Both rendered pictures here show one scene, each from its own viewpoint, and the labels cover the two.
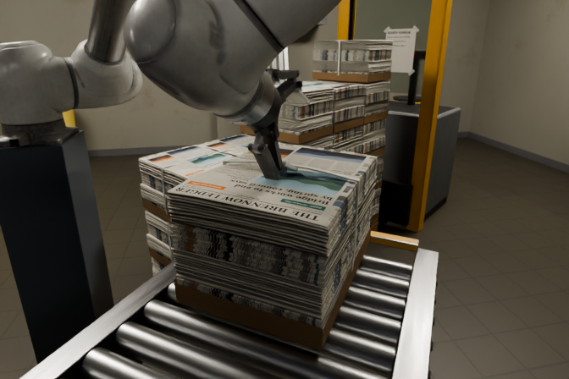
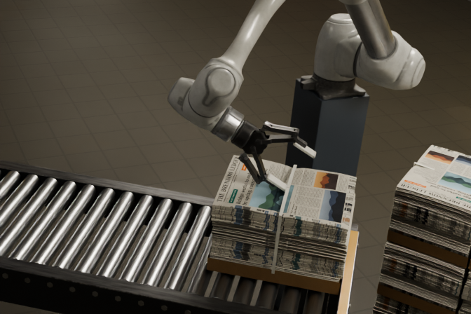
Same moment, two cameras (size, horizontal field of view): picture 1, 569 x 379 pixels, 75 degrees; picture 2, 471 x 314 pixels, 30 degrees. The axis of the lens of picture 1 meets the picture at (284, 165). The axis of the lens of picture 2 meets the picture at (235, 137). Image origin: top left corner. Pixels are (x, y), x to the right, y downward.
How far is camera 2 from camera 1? 2.27 m
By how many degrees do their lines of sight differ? 69
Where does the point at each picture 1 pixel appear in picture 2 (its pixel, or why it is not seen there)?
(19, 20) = not seen: outside the picture
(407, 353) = (216, 302)
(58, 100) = (340, 68)
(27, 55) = (334, 31)
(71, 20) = not seen: outside the picture
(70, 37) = not seen: outside the picture
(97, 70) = (364, 59)
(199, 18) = (176, 94)
